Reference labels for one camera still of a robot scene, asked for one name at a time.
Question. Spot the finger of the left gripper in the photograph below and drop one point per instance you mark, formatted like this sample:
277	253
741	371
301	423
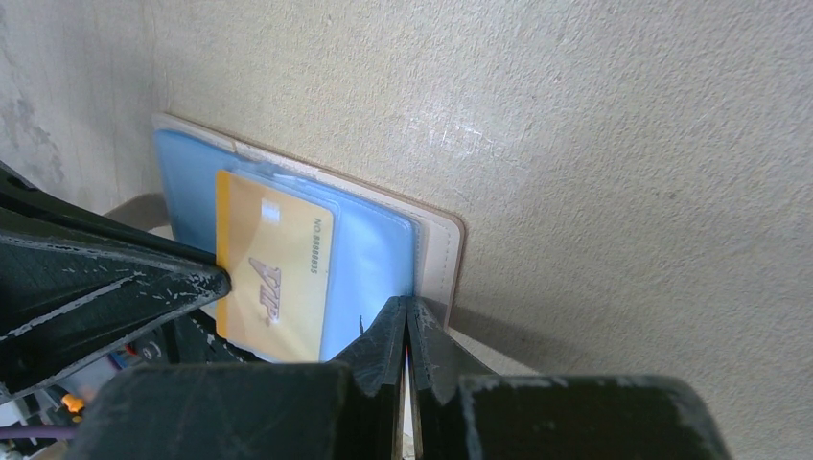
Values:
130	222
68	300

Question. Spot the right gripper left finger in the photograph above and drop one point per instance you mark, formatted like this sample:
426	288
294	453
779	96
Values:
368	411

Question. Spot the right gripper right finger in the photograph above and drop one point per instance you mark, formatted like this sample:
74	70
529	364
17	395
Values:
436	363

